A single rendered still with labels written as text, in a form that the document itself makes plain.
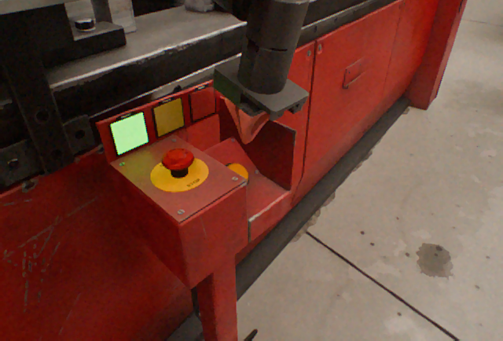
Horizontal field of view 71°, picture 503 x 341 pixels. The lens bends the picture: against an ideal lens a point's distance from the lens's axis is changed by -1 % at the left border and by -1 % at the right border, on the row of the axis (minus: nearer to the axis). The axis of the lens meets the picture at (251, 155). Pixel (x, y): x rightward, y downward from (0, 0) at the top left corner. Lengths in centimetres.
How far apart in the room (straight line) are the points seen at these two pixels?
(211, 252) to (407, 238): 117
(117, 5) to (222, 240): 43
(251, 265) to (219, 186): 87
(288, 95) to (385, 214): 125
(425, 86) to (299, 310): 170
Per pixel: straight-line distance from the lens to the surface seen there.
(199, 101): 54
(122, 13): 69
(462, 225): 170
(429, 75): 247
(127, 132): 49
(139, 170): 47
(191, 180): 44
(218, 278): 62
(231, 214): 45
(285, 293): 128
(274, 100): 40
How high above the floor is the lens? 105
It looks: 35 degrees down
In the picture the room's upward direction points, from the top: straight up
